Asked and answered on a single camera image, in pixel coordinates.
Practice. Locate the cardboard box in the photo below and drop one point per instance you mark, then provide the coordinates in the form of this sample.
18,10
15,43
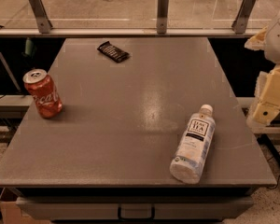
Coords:
11,213

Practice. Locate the middle metal rail bracket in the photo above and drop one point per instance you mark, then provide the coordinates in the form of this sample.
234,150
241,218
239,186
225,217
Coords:
162,16

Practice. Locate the blue plastic tea bottle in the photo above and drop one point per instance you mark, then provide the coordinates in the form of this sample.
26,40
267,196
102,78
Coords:
189,160

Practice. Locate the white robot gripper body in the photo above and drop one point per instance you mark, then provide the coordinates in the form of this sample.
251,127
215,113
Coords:
272,44

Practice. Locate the metal rail bracket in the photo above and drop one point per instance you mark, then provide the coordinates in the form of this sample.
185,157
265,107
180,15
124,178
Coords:
241,21
43,23
162,16

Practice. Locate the left metal rail bracket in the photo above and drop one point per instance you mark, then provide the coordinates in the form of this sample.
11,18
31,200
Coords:
43,23

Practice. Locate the red coke can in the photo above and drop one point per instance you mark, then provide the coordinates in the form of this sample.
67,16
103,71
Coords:
44,92

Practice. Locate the right metal rail bracket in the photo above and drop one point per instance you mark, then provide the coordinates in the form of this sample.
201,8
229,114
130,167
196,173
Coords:
241,21

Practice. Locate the grey drawer with handle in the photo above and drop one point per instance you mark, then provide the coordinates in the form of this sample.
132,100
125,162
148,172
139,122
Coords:
193,208

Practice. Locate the metal guard rail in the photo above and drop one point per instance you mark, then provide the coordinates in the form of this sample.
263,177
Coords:
95,32

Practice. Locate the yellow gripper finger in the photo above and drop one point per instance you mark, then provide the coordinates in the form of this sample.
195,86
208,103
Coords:
257,41
266,104

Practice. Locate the black snack bar wrapper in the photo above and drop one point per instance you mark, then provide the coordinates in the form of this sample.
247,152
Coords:
114,53

